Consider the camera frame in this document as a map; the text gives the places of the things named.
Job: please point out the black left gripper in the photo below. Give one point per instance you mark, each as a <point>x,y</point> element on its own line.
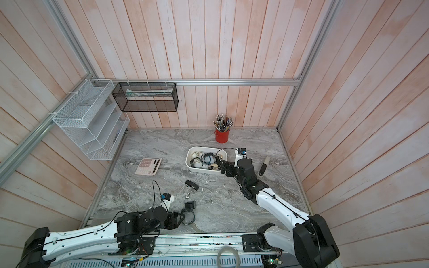
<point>173,221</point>

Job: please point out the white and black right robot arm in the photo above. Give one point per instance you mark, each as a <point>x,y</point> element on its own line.
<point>306,236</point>

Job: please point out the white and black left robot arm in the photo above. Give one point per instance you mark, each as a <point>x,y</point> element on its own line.
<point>127,234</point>

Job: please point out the black watch with keychain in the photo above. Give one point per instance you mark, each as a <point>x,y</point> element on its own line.
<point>192,187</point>

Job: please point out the white plastic storage box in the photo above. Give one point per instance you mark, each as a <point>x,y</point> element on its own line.
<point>204,170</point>

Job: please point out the black and cream utility knife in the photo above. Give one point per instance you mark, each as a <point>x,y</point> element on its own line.
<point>264,166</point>

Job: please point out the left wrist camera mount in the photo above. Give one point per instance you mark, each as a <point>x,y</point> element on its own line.
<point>166,200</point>

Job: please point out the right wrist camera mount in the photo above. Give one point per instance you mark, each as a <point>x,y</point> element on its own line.
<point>240,154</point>

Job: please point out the bundle of coloured pencils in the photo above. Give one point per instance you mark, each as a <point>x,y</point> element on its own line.
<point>223,123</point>

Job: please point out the black mesh wall basket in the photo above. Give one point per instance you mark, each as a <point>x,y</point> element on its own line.
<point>146,96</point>

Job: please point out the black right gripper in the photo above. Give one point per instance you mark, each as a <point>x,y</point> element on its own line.
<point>225,167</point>

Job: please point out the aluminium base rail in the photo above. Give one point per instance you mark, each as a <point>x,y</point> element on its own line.
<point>193,251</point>

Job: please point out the cream silicone watch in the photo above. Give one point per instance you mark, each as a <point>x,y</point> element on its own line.
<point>197,154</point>

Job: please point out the white tape roll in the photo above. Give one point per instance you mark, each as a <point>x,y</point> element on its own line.
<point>228,257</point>

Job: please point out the white wire mesh shelf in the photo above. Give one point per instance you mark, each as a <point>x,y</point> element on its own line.
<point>91,122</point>

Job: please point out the red metal pencil bucket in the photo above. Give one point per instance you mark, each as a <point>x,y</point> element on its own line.
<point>221,137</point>

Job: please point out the black digital watch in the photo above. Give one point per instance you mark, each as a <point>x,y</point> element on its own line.
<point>197,162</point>
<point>189,216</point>
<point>209,158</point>

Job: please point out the black small watch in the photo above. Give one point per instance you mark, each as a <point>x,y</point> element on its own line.
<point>190,205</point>

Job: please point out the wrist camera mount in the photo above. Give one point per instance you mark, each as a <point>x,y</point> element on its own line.
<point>166,200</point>
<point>240,154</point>

